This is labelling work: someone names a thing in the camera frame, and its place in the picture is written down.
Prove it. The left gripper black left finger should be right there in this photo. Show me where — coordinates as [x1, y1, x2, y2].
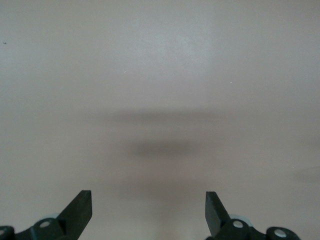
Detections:
[14, 190, 93, 240]

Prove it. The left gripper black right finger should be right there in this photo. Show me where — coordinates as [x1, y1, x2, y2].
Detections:
[204, 191, 267, 240]

